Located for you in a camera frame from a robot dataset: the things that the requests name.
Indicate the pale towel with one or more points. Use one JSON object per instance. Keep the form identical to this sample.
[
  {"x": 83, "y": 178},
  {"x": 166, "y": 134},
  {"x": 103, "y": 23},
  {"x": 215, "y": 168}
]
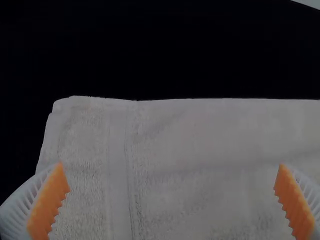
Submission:
[{"x": 175, "y": 162}]

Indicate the black mat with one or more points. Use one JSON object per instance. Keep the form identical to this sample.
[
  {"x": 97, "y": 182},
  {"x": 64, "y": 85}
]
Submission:
[{"x": 150, "y": 50}]

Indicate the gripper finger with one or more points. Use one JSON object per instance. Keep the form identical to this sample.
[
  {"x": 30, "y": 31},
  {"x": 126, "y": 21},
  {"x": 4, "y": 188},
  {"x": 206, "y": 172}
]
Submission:
[
  {"x": 297, "y": 205},
  {"x": 42, "y": 207}
]

